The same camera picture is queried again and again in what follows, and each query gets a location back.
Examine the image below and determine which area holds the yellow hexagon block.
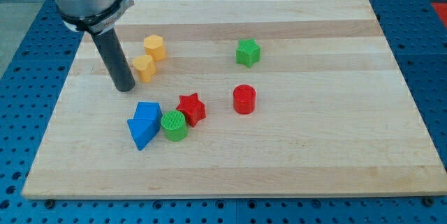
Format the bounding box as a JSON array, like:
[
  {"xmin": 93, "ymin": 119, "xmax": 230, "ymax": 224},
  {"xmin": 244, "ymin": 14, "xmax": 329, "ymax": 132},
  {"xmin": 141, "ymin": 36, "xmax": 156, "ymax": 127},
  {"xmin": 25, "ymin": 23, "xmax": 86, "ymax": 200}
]
[{"xmin": 143, "ymin": 35, "xmax": 166, "ymax": 61}]

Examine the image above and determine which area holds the green star block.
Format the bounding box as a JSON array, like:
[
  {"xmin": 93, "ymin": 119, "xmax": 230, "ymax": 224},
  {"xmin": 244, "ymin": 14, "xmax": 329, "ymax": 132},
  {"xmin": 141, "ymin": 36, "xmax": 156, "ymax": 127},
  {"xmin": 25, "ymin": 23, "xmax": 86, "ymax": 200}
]
[{"xmin": 235, "ymin": 38, "xmax": 261, "ymax": 68}]

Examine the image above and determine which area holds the blue triangle block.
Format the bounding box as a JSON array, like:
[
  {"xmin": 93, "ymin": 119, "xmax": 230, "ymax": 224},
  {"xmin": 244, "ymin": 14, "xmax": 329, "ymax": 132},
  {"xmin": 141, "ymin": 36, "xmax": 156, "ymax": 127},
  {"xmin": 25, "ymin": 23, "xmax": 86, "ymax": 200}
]
[{"xmin": 127, "ymin": 119, "xmax": 161, "ymax": 151}]

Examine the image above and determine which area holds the blue cube block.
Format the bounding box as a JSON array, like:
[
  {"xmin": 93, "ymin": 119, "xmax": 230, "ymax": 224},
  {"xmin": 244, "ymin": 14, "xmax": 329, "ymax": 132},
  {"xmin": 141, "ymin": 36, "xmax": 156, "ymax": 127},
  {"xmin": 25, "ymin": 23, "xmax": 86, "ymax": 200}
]
[{"xmin": 133, "ymin": 101, "xmax": 162, "ymax": 122}]

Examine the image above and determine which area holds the green cylinder block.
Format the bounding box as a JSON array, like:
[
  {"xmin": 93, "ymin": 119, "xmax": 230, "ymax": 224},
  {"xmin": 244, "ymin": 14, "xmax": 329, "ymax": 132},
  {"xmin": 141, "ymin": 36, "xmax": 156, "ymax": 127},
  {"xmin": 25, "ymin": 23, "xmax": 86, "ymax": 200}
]
[{"xmin": 161, "ymin": 110, "xmax": 188, "ymax": 142}]

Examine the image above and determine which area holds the red cylinder block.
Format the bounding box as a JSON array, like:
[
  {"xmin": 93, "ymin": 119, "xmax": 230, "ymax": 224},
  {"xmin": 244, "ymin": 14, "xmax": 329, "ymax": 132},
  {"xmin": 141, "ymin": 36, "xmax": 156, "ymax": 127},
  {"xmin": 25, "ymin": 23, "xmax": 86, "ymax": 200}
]
[{"xmin": 233, "ymin": 84, "xmax": 256, "ymax": 114}]

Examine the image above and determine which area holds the yellow heart block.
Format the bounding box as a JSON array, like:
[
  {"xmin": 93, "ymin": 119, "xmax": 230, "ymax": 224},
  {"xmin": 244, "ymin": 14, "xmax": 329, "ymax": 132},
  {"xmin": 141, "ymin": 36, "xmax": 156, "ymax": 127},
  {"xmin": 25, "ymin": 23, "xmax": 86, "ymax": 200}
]
[{"xmin": 132, "ymin": 55, "xmax": 156, "ymax": 83}]

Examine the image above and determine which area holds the red star block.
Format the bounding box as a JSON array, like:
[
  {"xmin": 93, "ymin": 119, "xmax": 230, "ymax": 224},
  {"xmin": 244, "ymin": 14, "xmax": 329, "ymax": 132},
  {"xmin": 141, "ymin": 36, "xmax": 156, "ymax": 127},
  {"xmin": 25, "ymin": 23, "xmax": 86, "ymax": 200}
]
[{"xmin": 176, "ymin": 93, "xmax": 206, "ymax": 127}]

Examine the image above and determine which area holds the wooden board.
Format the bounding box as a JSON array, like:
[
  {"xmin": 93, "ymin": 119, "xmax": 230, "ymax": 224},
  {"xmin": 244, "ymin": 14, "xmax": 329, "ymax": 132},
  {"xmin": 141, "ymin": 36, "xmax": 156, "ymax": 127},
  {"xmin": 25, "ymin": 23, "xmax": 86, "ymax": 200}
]
[{"xmin": 22, "ymin": 0, "xmax": 446, "ymax": 200}]

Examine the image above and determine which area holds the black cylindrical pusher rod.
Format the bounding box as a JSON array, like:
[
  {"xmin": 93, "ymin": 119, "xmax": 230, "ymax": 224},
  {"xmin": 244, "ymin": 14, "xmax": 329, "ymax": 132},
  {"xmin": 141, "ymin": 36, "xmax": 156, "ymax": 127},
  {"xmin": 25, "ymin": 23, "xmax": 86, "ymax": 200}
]
[{"xmin": 92, "ymin": 29, "xmax": 135, "ymax": 92}]

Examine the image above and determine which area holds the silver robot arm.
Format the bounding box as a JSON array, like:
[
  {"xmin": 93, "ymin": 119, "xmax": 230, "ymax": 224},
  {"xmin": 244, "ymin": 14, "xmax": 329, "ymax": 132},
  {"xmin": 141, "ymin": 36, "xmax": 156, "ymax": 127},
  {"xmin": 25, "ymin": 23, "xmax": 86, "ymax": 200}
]
[{"xmin": 54, "ymin": 0, "xmax": 135, "ymax": 92}]

